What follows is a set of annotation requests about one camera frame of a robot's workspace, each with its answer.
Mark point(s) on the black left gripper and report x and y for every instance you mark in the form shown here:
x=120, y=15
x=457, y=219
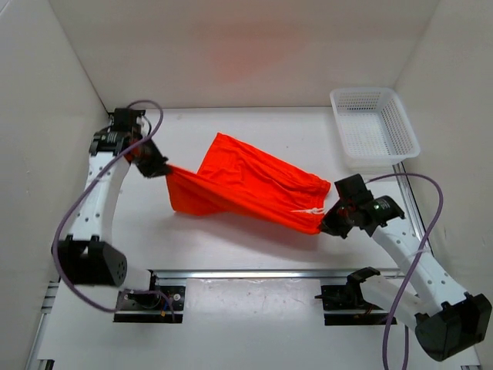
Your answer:
x=157, y=167

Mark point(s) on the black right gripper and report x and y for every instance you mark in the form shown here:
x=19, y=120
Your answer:
x=329, y=224

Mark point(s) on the orange mesh shorts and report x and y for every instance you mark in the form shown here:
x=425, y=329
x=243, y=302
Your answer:
x=238, y=178

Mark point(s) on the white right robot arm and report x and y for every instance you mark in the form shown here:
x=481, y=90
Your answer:
x=445, y=318

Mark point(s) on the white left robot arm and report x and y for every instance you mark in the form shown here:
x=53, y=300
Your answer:
x=133, y=278

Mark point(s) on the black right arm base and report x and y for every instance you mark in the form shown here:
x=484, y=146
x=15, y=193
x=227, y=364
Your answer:
x=344, y=305

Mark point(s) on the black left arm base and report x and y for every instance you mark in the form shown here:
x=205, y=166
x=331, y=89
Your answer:
x=164, y=308

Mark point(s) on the white plastic mesh basket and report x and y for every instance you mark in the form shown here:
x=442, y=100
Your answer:
x=374, y=129

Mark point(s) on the white shorts drawstring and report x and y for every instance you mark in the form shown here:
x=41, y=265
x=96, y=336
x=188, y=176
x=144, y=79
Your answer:
x=314, y=211

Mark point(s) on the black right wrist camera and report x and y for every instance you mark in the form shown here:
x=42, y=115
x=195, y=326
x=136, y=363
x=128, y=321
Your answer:
x=353, y=190

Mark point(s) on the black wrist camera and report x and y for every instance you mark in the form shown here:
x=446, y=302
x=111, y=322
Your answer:
x=353, y=190
x=125, y=128

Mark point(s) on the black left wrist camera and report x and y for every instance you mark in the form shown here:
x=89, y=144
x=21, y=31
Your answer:
x=125, y=128

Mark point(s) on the aluminium right frame rail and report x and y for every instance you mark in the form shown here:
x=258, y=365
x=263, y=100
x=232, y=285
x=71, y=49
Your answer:
x=406, y=200

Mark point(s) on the aluminium frame rail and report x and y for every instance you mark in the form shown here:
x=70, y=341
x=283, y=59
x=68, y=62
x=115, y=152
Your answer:
x=85, y=228
x=406, y=200

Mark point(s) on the aluminium table edge rail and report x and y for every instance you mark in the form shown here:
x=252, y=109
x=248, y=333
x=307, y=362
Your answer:
x=254, y=274

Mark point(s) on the aluminium left frame rail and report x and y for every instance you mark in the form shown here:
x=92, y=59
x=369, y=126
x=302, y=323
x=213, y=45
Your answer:
x=85, y=228

